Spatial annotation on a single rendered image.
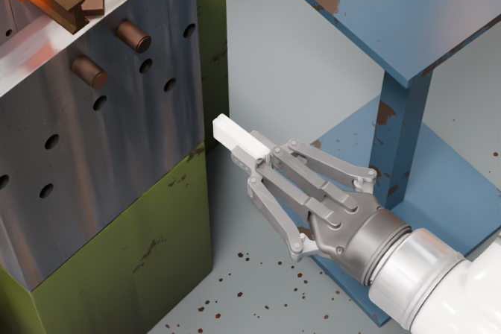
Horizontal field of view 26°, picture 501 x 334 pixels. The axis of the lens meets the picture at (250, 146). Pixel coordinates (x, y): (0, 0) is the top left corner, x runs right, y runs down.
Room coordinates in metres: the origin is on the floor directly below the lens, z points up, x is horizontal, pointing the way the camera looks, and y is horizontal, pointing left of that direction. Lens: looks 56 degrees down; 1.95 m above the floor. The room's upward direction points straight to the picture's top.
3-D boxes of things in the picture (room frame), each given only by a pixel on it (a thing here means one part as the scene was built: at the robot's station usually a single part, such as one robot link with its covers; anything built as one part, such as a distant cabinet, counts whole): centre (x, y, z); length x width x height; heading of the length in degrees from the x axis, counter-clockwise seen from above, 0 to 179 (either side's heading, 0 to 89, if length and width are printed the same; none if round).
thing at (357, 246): (0.53, -0.11, 1.00); 0.09 x 0.08 x 0.07; 47
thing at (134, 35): (0.89, 0.15, 0.87); 0.04 x 0.03 x 0.03; 47
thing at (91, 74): (0.83, 0.20, 0.87); 0.04 x 0.03 x 0.03; 47
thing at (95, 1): (0.90, 0.21, 0.92); 0.04 x 0.03 x 0.01; 95
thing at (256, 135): (0.64, -0.02, 1.00); 0.05 x 0.03 x 0.01; 47
